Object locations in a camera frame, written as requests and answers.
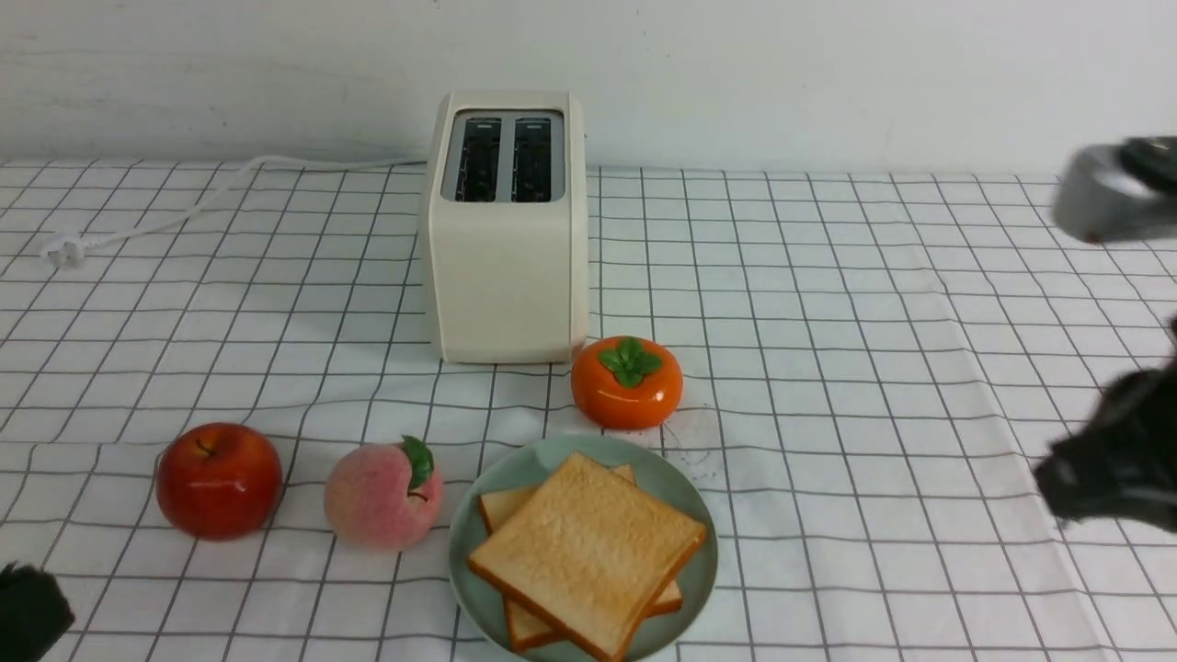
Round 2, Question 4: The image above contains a toast slice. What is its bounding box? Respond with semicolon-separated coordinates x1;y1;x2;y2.
476;483;684;653
465;452;709;661

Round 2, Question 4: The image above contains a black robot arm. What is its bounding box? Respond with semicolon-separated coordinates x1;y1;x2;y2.
1;562;75;661

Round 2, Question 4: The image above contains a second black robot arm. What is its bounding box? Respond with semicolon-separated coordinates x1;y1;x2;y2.
1033;357;1176;532

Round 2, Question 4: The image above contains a cream white toaster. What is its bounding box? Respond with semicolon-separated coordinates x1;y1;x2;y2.
417;90;589;364

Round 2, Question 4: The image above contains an orange persimmon with green leaves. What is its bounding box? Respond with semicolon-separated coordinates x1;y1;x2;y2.
570;336;684;430

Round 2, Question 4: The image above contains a pink peach with leaf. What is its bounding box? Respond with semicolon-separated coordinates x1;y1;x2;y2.
324;435;445;554

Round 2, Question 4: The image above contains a white checkered tablecloth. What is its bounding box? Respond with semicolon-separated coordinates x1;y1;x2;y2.
1;160;1173;661

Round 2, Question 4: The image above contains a light green plate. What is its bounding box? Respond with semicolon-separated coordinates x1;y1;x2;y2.
448;433;719;661

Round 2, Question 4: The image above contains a red apple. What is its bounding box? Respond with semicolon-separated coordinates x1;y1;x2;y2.
155;422;282;542

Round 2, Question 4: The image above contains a white power cable with plug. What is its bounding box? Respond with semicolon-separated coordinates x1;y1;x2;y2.
40;155;428;270

